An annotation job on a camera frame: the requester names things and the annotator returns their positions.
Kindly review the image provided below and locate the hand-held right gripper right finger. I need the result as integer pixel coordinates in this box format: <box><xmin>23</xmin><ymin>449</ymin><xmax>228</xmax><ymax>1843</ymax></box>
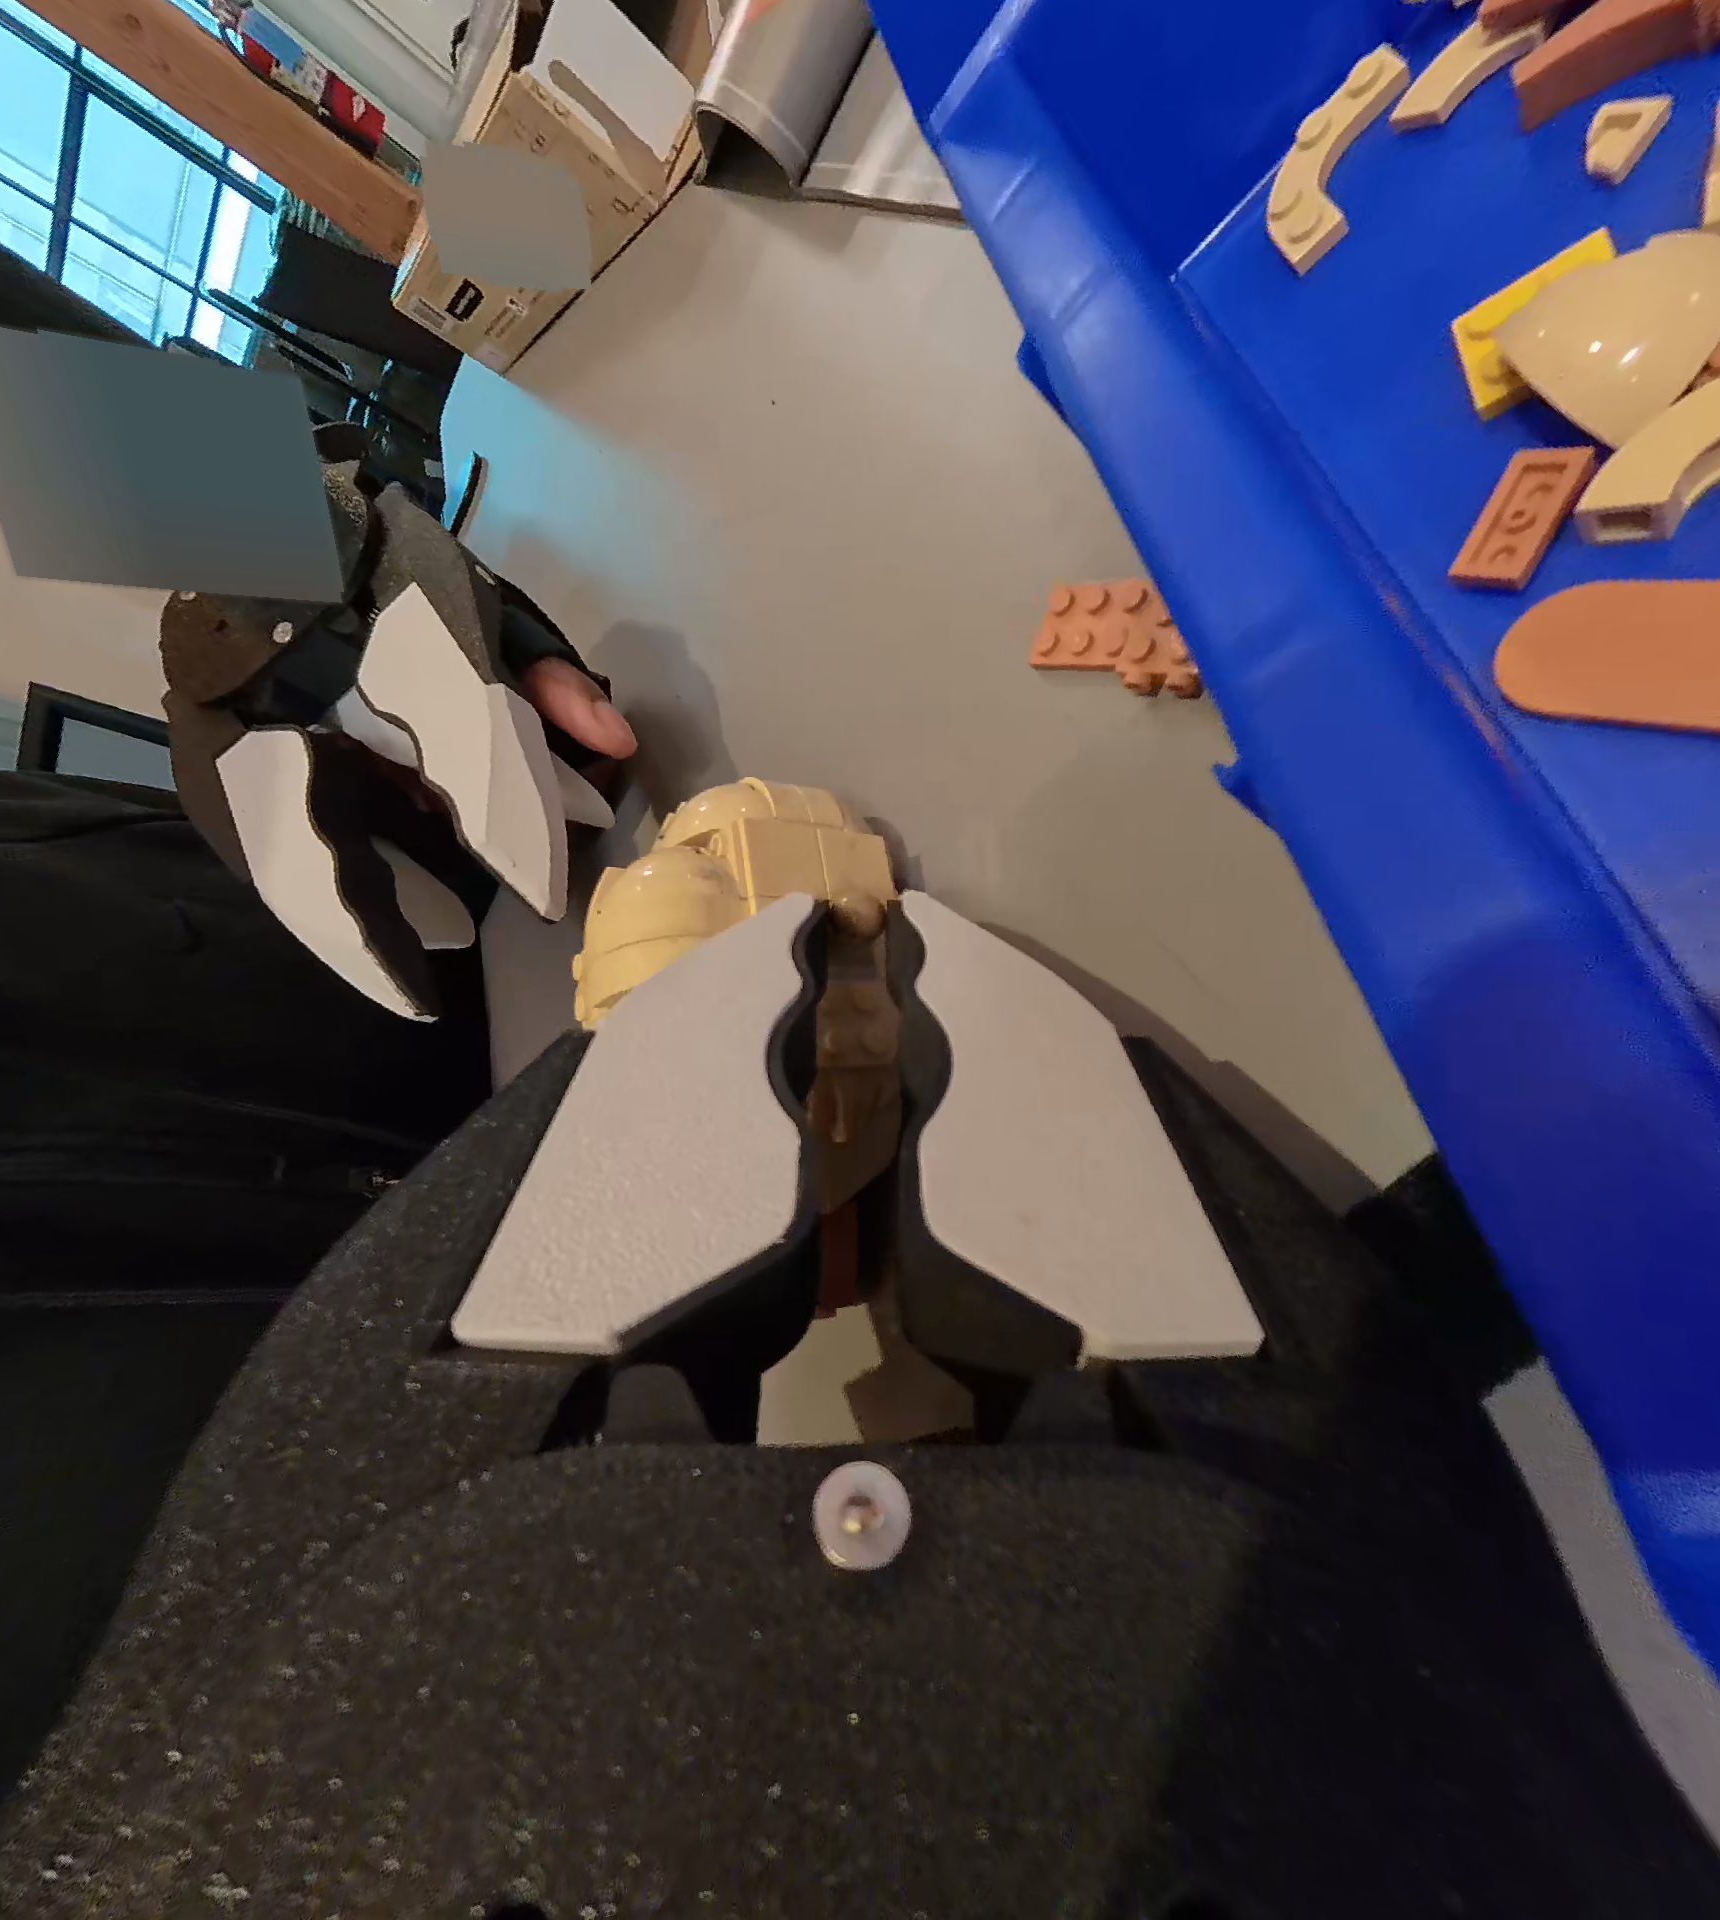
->
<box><xmin>895</xmin><ymin>888</ymin><xmax>1265</xmax><ymax>1430</ymax></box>

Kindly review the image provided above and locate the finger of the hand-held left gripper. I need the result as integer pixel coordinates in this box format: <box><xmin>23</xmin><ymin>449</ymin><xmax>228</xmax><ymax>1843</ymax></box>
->
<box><xmin>335</xmin><ymin>583</ymin><xmax>620</xmax><ymax>924</ymax></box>
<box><xmin>215</xmin><ymin>727</ymin><xmax>482</xmax><ymax>1028</ymax></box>

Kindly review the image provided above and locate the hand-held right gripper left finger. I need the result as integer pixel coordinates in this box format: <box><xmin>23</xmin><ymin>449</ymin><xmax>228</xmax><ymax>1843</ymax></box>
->
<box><xmin>453</xmin><ymin>892</ymin><xmax>827</xmax><ymax>1435</ymax></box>

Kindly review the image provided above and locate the tan and brown brick model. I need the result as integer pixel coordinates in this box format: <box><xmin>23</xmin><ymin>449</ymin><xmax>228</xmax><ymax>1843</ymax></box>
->
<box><xmin>571</xmin><ymin>776</ymin><xmax>956</xmax><ymax>1327</ymax></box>

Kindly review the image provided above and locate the grey desk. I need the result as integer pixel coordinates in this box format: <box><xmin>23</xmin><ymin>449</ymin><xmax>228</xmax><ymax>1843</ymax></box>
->
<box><xmin>441</xmin><ymin>44</ymin><xmax>1720</xmax><ymax>1920</ymax></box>

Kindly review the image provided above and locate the person's left hand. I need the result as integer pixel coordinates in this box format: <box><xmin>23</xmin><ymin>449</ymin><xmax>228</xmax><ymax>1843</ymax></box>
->
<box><xmin>523</xmin><ymin>660</ymin><xmax>644</xmax><ymax>760</ymax></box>

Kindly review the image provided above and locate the blue plastic storage bin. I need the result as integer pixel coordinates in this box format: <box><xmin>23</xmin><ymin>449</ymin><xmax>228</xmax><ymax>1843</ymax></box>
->
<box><xmin>866</xmin><ymin>0</ymin><xmax>1720</xmax><ymax>1803</ymax></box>

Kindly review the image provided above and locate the brown flat plate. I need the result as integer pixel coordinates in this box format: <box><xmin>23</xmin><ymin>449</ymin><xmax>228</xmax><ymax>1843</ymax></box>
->
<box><xmin>1029</xmin><ymin>576</ymin><xmax>1178</xmax><ymax>678</ymax></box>

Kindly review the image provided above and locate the open cardboard set box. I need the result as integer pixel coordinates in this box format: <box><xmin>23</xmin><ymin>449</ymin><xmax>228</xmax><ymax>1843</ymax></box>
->
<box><xmin>392</xmin><ymin>0</ymin><xmax>708</xmax><ymax>379</ymax></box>

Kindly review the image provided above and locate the grey instruction booklet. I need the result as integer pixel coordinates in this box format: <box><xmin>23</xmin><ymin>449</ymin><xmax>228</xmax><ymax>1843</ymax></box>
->
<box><xmin>692</xmin><ymin>0</ymin><xmax>970</xmax><ymax>217</ymax></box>

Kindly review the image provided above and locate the group of small loose bricks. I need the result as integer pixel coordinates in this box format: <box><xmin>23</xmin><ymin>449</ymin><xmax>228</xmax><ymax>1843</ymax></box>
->
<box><xmin>1262</xmin><ymin>0</ymin><xmax>1720</xmax><ymax>745</ymax></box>

